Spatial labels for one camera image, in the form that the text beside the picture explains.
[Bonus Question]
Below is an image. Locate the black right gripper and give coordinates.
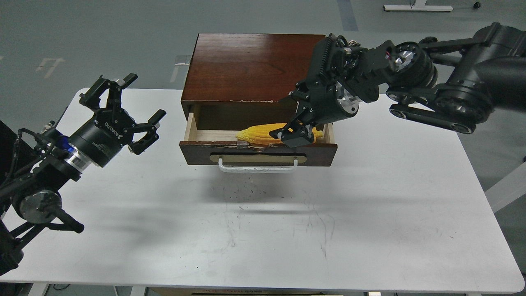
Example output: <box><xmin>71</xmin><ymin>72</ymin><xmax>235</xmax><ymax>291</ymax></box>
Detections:
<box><xmin>269</xmin><ymin>79</ymin><xmax>360</xmax><ymax>147</ymax></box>

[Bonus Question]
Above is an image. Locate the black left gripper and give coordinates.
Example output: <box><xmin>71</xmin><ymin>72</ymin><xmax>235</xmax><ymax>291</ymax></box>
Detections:
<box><xmin>68</xmin><ymin>73</ymin><xmax>167</xmax><ymax>168</ymax></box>

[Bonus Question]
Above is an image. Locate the yellow corn cob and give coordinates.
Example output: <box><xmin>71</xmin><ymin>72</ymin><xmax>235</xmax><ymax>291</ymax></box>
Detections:
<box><xmin>236</xmin><ymin>123</ymin><xmax>323</xmax><ymax>146</ymax></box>

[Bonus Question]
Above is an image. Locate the wooden drawer with white handle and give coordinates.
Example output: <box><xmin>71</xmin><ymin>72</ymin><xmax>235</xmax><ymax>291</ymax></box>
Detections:
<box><xmin>179</xmin><ymin>112</ymin><xmax>338</xmax><ymax>170</ymax></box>

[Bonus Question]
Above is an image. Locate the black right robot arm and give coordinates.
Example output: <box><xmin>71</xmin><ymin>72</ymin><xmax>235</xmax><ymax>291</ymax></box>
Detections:
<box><xmin>269</xmin><ymin>22</ymin><xmax>526</xmax><ymax>147</ymax></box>

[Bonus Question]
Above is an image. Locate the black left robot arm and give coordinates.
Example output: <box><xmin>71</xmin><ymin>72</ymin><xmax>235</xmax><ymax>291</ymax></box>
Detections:
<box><xmin>1</xmin><ymin>73</ymin><xmax>166</xmax><ymax>274</ymax></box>

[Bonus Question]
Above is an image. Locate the dark wooden drawer cabinet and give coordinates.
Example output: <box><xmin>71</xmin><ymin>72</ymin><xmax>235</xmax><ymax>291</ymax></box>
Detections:
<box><xmin>181</xmin><ymin>32</ymin><xmax>325</xmax><ymax>122</ymax></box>

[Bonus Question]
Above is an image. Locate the white stand base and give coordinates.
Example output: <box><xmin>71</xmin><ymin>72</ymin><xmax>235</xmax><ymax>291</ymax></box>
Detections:
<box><xmin>383</xmin><ymin>0</ymin><xmax>454</xmax><ymax>12</ymax></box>

